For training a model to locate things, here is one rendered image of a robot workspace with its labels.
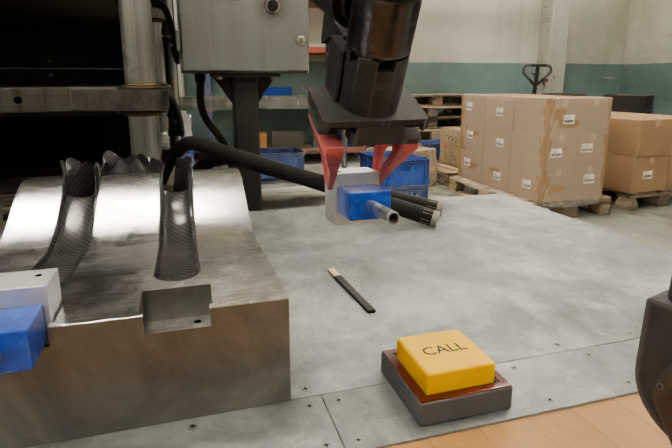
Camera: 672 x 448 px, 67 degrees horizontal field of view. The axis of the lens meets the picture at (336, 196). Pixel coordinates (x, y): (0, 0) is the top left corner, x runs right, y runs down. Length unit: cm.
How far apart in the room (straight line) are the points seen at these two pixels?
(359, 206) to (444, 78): 735
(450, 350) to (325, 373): 11
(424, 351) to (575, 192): 397
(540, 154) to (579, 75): 494
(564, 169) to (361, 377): 386
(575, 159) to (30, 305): 411
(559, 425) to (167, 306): 32
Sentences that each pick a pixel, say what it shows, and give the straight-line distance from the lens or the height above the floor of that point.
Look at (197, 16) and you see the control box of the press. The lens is 124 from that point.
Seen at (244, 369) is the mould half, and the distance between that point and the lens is 42.
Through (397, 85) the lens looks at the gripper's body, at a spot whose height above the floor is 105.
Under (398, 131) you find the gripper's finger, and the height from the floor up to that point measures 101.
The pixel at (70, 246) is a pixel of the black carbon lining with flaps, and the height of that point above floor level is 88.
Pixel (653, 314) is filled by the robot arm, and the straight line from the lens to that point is 29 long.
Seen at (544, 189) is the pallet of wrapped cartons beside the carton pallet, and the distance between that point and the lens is 418.
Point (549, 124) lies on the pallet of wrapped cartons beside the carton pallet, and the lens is 411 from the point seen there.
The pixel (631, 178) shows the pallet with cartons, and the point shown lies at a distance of 485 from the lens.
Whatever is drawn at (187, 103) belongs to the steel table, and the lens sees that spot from 394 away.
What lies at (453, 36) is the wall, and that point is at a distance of 789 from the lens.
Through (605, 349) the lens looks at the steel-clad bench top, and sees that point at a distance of 58.
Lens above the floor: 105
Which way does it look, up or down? 13 degrees down
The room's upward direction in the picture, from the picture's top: straight up
